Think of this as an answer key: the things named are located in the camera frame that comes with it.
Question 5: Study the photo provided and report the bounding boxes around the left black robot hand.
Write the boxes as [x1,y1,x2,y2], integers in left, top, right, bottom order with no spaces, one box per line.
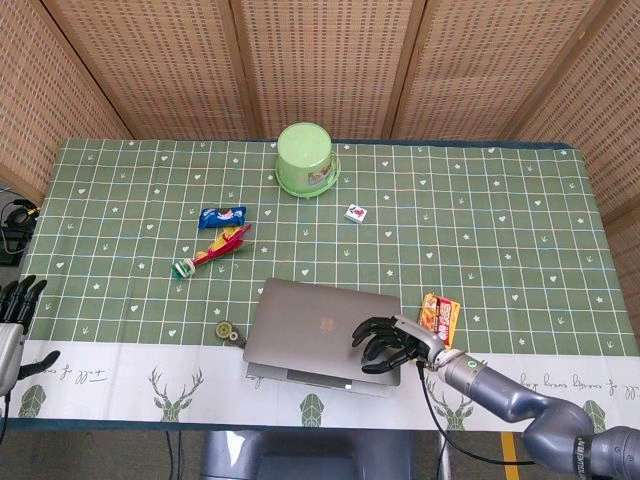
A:
[0,275,61,396]

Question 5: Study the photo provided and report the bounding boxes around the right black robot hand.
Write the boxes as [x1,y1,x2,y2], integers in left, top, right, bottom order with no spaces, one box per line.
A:
[351,314,449,375]

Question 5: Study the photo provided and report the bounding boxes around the silver grey laptop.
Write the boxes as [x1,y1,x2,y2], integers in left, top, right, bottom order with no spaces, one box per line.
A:
[242,277,403,399]

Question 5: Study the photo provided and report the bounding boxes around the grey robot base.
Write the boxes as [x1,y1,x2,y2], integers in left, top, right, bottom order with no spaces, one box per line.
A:
[199,429,416,480]

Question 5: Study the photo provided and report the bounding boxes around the woven bamboo screen panel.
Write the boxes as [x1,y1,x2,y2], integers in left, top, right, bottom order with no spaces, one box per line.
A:
[229,0,429,141]
[389,0,619,141]
[0,0,134,201]
[512,0,640,321]
[42,0,261,141]

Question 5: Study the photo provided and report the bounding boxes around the yellow curry box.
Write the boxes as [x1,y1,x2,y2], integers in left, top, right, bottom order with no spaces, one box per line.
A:
[418,293,462,350]

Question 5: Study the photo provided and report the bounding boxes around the green grid tablecloth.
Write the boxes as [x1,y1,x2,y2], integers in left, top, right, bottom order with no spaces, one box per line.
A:
[7,137,640,431]

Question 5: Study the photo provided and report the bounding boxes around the metal table leg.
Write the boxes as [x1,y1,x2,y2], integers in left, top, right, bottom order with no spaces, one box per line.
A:
[437,432,454,480]

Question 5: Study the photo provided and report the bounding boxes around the black headphones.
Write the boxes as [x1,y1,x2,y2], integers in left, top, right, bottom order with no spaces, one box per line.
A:
[3,198,41,227]

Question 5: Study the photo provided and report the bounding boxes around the red yellow snack wrapper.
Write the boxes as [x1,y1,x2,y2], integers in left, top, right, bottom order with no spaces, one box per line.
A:
[171,224,253,280]

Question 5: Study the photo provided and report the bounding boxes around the green plastic bucket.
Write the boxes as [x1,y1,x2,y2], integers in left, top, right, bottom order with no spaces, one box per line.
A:
[274,123,341,199]

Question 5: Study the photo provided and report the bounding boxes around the blue snack packet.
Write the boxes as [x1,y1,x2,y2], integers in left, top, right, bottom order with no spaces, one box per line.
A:
[197,205,248,231]

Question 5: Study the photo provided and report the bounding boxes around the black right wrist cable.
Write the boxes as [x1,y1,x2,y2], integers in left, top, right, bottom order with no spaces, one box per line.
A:
[415,360,536,466]

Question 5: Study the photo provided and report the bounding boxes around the black cable under table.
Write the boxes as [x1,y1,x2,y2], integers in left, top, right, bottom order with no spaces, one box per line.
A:
[164,430,184,480]

